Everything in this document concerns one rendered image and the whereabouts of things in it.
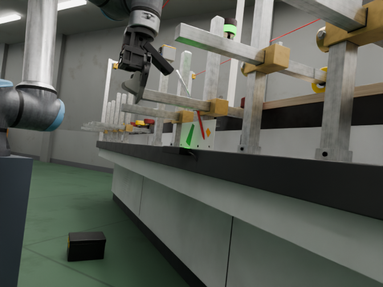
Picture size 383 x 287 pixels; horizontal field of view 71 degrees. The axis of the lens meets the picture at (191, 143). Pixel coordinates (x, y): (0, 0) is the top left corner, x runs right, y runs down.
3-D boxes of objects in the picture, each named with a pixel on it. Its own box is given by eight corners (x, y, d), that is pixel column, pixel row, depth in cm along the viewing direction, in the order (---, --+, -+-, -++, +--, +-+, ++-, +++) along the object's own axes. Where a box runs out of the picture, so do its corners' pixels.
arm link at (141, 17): (154, 28, 87) (164, 16, 78) (152, 43, 87) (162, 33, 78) (126, 19, 83) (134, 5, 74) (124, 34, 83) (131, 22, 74)
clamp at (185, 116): (180, 122, 109) (182, 109, 109) (168, 123, 121) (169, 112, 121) (194, 124, 111) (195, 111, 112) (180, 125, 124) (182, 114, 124)
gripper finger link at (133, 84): (119, 100, 78) (125, 69, 79) (139, 105, 81) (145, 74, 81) (122, 98, 75) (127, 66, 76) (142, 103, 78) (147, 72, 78)
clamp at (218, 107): (214, 113, 87) (216, 97, 87) (195, 116, 99) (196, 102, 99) (228, 115, 89) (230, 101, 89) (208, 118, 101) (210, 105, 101)
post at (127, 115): (122, 149, 205) (129, 87, 206) (121, 149, 208) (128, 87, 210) (126, 150, 207) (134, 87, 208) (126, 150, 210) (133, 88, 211)
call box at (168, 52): (162, 58, 138) (163, 44, 138) (157, 62, 144) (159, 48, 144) (174, 62, 141) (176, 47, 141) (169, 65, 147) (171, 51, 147)
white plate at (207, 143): (211, 150, 85) (215, 119, 86) (178, 147, 109) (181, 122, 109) (212, 150, 86) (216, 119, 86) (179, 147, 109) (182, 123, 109)
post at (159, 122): (153, 145, 138) (163, 58, 140) (150, 145, 143) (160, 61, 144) (162, 146, 140) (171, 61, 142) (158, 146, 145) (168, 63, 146)
